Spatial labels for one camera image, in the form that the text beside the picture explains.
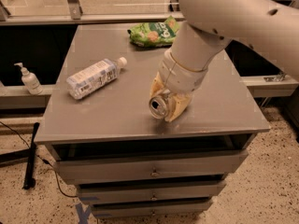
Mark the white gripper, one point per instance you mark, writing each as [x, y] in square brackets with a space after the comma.
[179, 75]

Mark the silver redbull can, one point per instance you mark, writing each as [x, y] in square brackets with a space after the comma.
[159, 107]

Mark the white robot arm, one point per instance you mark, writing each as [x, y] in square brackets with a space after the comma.
[268, 28]

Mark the green snack chip bag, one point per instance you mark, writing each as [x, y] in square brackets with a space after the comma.
[154, 34]

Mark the grey drawer cabinet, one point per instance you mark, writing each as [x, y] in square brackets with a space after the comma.
[115, 122]

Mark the top grey drawer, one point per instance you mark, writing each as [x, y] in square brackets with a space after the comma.
[146, 168]

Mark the grey drawer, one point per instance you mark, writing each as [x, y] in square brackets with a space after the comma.
[151, 208]
[152, 192]
[146, 168]

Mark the clear plastic water bottle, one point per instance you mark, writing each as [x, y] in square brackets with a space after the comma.
[94, 77]

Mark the middle grey drawer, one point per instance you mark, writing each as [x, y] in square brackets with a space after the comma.
[152, 192]

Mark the bottom grey drawer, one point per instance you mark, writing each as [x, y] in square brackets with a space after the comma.
[151, 208]

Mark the white pump dispenser bottle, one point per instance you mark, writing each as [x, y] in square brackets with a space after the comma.
[30, 80]

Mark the blue tape floor mark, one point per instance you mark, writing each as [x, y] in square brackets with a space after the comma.
[84, 213]

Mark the black floor stand bar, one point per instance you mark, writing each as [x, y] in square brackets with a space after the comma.
[29, 181]

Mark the metal railing frame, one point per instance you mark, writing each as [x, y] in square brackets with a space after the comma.
[50, 12]

